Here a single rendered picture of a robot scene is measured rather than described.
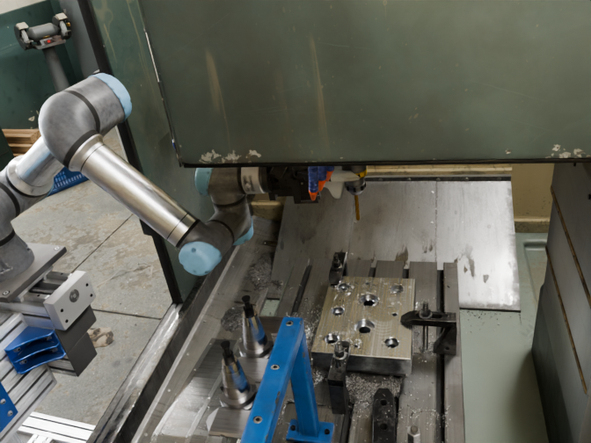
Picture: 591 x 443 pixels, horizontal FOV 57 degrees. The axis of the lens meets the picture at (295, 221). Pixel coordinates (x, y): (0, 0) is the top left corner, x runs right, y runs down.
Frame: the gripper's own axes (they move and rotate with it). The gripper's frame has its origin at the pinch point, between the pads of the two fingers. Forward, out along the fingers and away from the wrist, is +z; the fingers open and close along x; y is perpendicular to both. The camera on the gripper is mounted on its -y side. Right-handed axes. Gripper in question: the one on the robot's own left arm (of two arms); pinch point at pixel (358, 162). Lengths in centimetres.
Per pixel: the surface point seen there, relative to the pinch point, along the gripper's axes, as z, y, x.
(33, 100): -423, 100, -402
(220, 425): -18, 21, 48
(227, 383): -17.5, 16.9, 43.4
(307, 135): -0.9, -20.1, 32.5
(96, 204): -249, 134, -224
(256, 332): -15.8, 16.6, 32.0
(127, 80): -65, -13, -31
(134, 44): -64, -20, -39
